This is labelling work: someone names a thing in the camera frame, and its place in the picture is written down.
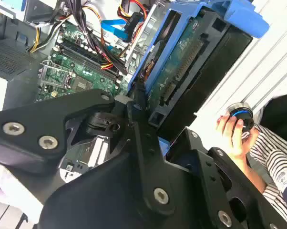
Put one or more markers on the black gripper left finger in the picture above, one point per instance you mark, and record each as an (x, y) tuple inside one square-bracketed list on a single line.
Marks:
[(33, 124)]

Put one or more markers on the person's bare hand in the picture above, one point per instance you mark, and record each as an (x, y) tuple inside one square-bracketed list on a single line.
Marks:
[(236, 145)]

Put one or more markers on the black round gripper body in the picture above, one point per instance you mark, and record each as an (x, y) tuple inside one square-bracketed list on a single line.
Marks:
[(105, 202)]

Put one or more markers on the hard disk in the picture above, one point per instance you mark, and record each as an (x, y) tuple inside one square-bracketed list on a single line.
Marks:
[(181, 66)]

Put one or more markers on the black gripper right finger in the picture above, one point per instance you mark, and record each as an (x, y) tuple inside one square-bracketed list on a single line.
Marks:
[(229, 190)]

